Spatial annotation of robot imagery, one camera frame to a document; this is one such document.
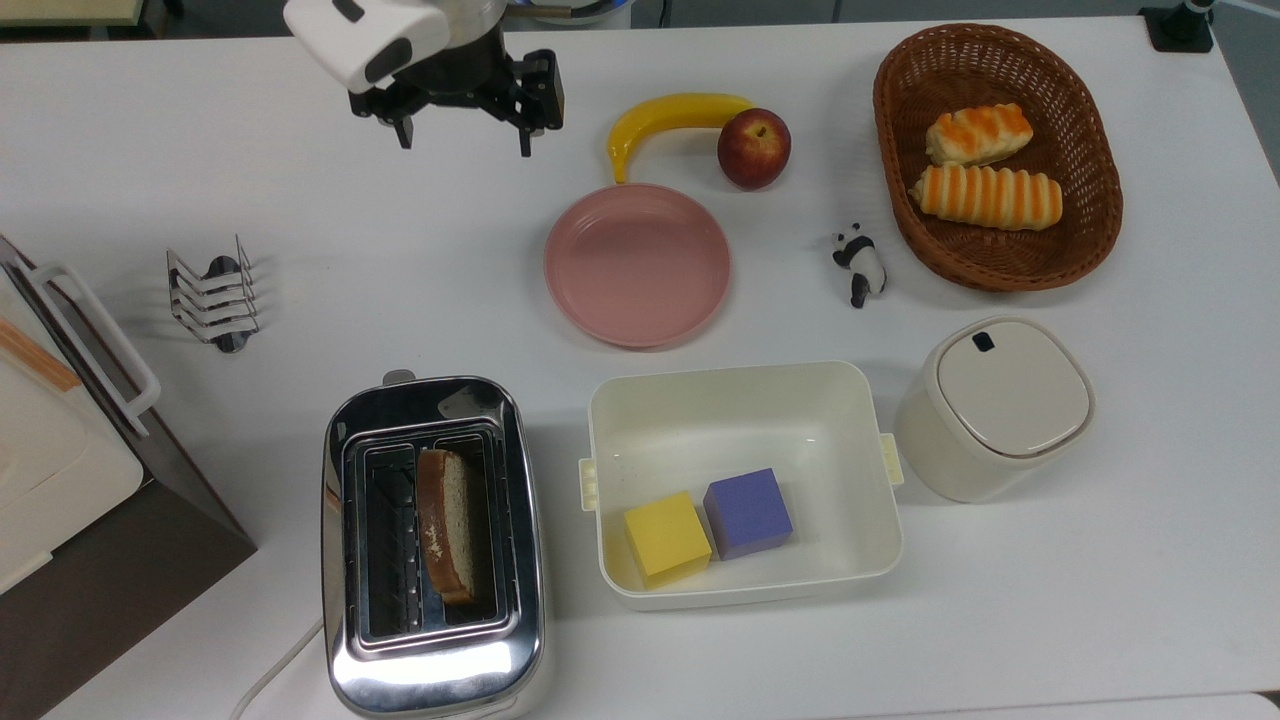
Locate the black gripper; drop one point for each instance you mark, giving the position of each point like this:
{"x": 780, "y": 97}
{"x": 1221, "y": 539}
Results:
{"x": 470, "y": 85}

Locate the brown bread slice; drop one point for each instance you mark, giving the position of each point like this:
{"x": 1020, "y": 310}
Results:
{"x": 445, "y": 525}

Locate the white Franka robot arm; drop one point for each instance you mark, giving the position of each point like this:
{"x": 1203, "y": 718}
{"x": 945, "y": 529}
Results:
{"x": 360, "y": 35}

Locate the pink plate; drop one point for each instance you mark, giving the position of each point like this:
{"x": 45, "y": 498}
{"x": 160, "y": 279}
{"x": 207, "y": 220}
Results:
{"x": 637, "y": 265}

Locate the bread roll with orange patches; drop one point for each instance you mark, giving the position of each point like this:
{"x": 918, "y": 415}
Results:
{"x": 978, "y": 134}

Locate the orange striped bread roll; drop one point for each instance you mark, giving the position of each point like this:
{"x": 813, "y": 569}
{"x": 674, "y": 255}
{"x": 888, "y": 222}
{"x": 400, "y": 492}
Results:
{"x": 987, "y": 197}

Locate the yellow banana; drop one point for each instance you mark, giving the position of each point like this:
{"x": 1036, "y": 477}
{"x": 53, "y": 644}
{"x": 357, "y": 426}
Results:
{"x": 665, "y": 112}

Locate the red apple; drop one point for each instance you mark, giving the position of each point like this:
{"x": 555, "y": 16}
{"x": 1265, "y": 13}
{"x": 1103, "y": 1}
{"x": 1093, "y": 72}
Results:
{"x": 753, "y": 150}

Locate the metal toast rack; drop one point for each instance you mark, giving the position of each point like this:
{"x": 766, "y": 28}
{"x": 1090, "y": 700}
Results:
{"x": 213, "y": 295}

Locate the white plastic container box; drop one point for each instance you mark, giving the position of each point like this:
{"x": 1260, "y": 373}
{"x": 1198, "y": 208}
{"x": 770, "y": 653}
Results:
{"x": 740, "y": 420}

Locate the panda figurine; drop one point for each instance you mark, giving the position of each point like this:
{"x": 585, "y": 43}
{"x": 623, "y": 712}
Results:
{"x": 860, "y": 262}

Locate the beige side table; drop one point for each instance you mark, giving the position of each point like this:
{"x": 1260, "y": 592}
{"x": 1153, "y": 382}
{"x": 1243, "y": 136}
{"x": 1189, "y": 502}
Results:
{"x": 65, "y": 10}

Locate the yellow cube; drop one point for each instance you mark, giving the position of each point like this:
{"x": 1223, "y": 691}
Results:
{"x": 666, "y": 537}

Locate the purple cube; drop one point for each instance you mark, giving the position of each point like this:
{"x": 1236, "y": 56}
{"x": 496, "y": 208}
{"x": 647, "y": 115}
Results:
{"x": 748, "y": 512}

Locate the large cream oven appliance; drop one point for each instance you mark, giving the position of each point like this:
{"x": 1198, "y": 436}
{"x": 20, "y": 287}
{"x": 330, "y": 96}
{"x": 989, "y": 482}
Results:
{"x": 45, "y": 460}

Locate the chrome and cream toaster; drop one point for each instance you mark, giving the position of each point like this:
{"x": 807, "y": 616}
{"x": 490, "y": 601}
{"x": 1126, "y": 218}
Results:
{"x": 430, "y": 670}

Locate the cream bin with lid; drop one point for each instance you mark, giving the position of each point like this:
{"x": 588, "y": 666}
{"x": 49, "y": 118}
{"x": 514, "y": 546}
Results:
{"x": 1005, "y": 395}

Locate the brown wicker basket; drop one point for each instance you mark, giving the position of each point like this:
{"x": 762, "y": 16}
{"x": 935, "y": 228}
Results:
{"x": 1085, "y": 220}

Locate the black camera stand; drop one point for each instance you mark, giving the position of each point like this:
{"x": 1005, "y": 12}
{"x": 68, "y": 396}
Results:
{"x": 1180, "y": 25}

